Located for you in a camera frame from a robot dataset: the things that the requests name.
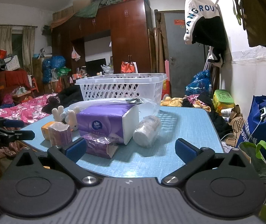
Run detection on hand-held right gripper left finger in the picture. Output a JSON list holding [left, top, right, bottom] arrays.
[[12, 138, 103, 188]]

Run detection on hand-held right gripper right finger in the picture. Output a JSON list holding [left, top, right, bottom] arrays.
[[162, 138, 252, 188]]

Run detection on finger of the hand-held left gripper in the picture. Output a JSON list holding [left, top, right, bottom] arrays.
[[0, 117, 25, 131], [6, 130, 35, 143]]

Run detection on large purple tissue pack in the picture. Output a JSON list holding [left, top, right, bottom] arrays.
[[76, 103, 140, 145]]

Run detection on white plastic basket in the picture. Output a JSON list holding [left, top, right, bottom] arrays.
[[75, 73, 168, 112]]

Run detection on pink floral blanket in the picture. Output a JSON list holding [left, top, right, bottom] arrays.
[[0, 93, 59, 126]]

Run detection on orange packet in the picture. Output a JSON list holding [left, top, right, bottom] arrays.
[[41, 121, 57, 141]]

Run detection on small purple tissue pack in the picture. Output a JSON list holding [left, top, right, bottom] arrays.
[[83, 133, 119, 159]]

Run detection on small pink tissue pack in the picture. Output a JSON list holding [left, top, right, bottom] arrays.
[[48, 123, 73, 147]]

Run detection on white plush rabbit toy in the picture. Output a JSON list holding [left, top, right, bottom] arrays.
[[52, 106, 81, 131]]

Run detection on dark clothes heap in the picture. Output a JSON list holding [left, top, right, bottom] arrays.
[[183, 94, 234, 140]]

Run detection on clear wrapped roll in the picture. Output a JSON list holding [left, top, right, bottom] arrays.
[[133, 115, 162, 148]]

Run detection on red cloth cover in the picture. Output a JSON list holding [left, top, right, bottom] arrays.
[[0, 69, 31, 91]]

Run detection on yellow patterned blanket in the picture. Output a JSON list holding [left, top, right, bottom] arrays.
[[161, 96, 211, 112]]

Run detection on black clothing pile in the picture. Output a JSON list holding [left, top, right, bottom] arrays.
[[42, 85, 83, 115]]

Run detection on brown paper bag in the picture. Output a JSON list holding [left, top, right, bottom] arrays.
[[227, 105, 246, 143]]

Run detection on green lidded box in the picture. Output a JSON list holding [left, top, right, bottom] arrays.
[[213, 89, 235, 116]]

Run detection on green reusable bag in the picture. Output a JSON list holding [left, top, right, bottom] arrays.
[[239, 140, 266, 220]]

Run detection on pile of blue bags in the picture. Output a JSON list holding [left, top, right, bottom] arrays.
[[42, 55, 66, 83]]

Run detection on blue plastic bag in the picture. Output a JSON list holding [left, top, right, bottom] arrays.
[[185, 70, 211, 96]]

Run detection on blue tote bag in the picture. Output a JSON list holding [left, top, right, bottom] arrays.
[[237, 95, 266, 150]]

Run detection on beige curtains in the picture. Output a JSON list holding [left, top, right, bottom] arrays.
[[0, 25, 36, 75]]

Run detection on black monitor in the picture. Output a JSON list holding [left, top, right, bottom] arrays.
[[85, 58, 107, 74]]

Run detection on pink white plastic bag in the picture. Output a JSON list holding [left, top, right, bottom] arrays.
[[71, 47, 81, 61]]

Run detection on orange plastic bag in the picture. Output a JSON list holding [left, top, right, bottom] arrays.
[[121, 61, 138, 74]]

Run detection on grey door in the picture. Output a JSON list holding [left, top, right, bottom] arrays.
[[163, 11, 209, 96]]

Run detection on brown wooden wardrobe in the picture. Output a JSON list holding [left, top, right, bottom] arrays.
[[51, 0, 153, 75]]

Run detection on cardboard box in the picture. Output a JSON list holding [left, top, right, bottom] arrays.
[[73, 0, 95, 12]]

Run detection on green tarp bundle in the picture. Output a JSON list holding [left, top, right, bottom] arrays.
[[76, 0, 126, 18]]

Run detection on green clothes hangers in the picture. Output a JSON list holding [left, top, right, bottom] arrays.
[[228, 0, 246, 31]]

